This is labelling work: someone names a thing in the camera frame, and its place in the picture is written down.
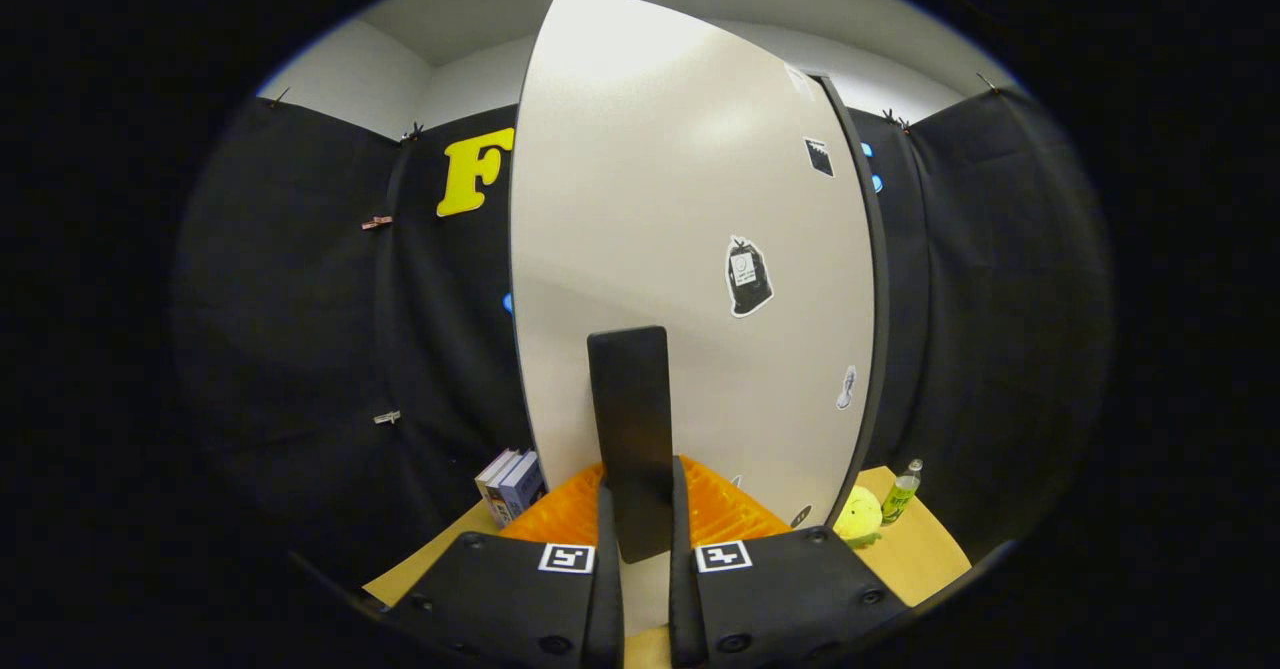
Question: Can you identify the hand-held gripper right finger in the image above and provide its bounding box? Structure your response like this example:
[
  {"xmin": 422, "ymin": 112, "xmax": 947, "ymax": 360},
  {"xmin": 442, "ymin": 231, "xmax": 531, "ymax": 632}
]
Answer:
[{"xmin": 668, "ymin": 456, "xmax": 911, "ymax": 669}]

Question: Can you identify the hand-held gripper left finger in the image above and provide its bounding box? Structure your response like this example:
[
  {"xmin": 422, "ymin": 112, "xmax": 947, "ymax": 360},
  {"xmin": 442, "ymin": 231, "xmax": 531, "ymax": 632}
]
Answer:
[{"xmin": 385, "ymin": 461, "xmax": 626, "ymax": 669}]

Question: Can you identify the black door handle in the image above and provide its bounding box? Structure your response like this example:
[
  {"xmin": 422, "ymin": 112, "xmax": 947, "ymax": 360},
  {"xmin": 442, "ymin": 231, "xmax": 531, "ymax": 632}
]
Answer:
[{"xmin": 587, "ymin": 326, "xmax": 674, "ymax": 565}]

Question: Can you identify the grey shoe cabinet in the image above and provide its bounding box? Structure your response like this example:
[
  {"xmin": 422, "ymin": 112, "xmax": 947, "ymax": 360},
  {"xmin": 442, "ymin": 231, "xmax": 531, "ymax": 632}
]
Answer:
[{"xmin": 815, "ymin": 74, "xmax": 893, "ymax": 530}]

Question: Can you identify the white cover book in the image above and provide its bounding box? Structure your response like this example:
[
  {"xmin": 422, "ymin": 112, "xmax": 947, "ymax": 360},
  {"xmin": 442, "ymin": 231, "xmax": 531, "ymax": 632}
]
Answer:
[{"xmin": 475, "ymin": 448, "xmax": 521, "ymax": 528}]

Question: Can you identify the yellow plush toy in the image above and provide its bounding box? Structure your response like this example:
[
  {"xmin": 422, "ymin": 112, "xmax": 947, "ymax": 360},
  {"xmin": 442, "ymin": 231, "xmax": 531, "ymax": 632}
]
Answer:
[{"xmin": 833, "ymin": 485, "xmax": 885, "ymax": 548}]

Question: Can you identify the green drink bottle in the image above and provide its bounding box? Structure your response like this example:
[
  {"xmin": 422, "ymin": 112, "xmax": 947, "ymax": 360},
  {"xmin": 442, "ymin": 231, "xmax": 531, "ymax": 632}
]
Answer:
[{"xmin": 880, "ymin": 459, "xmax": 924, "ymax": 527}]

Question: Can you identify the black backdrop cloth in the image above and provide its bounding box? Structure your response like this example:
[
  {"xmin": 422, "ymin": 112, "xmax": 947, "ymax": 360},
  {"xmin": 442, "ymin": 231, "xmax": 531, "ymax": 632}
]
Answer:
[{"xmin": 175, "ymin": 84, "xmax": 1113, "ymax": 590}]

